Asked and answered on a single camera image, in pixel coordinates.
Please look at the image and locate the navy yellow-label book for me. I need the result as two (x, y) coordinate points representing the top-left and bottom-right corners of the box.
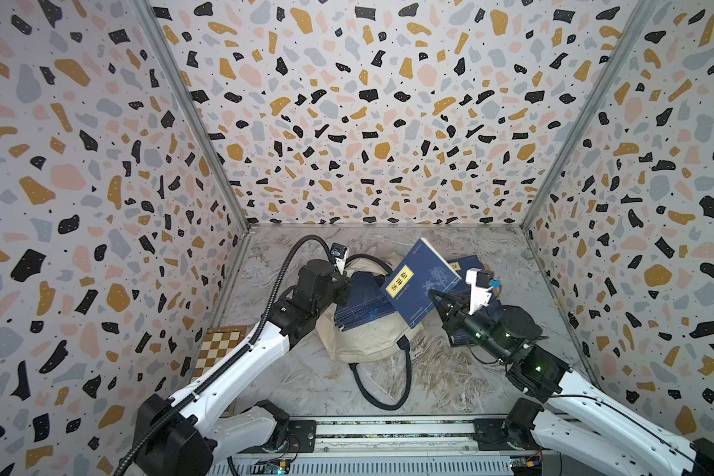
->
(448, 255), (486, 294)
(381, 238), (461, 328)

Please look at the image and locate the cream canvas tote bag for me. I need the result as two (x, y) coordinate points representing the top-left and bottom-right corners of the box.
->
(315, 254), (422, 412)

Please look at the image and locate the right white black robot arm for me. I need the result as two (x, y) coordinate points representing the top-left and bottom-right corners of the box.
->
(428, 291), (714, 475)

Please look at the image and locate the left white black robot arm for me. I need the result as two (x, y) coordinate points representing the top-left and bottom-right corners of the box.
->
(115, 260), (349, 475)

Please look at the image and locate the wooden chessboard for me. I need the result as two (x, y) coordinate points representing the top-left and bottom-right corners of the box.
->
(192, 326), (250, 380)

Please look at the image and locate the right circuit board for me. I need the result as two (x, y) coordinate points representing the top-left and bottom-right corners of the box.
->
(509, 457), (543, 476)

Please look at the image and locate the left green circuit board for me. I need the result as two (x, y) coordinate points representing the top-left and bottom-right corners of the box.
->
(252, 459), (291, 475)

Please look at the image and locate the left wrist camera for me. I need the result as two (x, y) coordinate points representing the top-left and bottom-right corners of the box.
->
(330, 243), (349, 274)

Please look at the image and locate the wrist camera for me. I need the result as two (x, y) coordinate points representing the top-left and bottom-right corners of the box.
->
(330, 243), (349, 274)
(465, 268), (501, 315)

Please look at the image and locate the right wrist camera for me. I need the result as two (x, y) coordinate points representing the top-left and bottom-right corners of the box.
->
(465, 268), (501, 315)

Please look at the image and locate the left black corrugated cable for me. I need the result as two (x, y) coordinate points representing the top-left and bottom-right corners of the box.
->
(111, 234), (334, 476)

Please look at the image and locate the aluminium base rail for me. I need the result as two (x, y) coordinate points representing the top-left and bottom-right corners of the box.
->
(139, 413), (644, 476)

